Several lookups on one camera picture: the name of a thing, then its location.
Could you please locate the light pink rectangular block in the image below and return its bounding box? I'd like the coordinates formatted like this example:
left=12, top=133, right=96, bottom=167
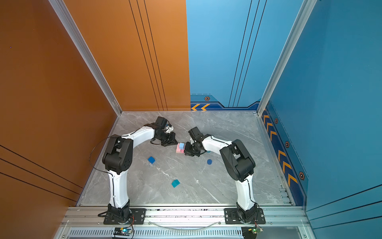
left=176, top=144, right=182, bottom=153

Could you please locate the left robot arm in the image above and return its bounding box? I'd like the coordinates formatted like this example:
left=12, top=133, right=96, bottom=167
left=99, top=117, right=178, bottom=225

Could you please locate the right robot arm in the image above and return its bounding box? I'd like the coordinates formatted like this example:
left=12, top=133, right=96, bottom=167
left=185, top=127, right=260, bottom=224

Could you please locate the dark blue cube block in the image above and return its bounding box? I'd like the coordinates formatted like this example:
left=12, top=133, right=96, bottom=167
left=148, top=157, right=155, bottom=164

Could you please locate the teal cube block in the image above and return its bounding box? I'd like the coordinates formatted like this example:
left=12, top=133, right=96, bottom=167
left=171, top=179, right=180, bottom=188

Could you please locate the left green circuit board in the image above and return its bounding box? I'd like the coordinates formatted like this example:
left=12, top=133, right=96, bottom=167
left=113, top=227, right=134, bottom=239

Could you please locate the green circuit board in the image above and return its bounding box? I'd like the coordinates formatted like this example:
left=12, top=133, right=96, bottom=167
left=241, top=227, right=264, bottom=239
left=113, top=227, right=134, bottom=239

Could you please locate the right green circuit board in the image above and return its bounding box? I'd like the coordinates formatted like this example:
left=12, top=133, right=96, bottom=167
left=241, top=227, right=264, bottom=239

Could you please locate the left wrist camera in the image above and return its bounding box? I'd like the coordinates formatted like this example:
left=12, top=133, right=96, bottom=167
left=164, top=123, right=174, bottom=133

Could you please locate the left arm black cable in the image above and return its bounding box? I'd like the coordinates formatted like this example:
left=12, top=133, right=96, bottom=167
left=88, top=135, right=120, bottom=177

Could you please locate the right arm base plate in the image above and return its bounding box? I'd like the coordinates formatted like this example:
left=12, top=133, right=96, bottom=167
left=224, top=207, right=266, bottom=225

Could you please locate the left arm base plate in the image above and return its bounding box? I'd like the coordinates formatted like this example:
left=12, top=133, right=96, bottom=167
left=103, top=208, right=146, bottom=226

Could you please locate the aluminium front rail frame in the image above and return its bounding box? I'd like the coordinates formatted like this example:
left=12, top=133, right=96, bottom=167
left=54, top=205, right=315, bottom=239

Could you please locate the left aluminium corner post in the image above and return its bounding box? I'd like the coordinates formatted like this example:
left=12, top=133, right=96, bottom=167
left=49, top=0, right=122, bottom=116

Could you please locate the aluminium corner post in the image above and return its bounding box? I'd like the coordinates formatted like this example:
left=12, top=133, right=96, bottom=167
left=49, top=0, right=122, bottom=116
left=257, top=0, right=317, bottom=117

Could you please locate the right aluminium corner post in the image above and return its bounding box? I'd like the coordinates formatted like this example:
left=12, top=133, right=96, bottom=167
left=257, top=0, right=317, bottom=117

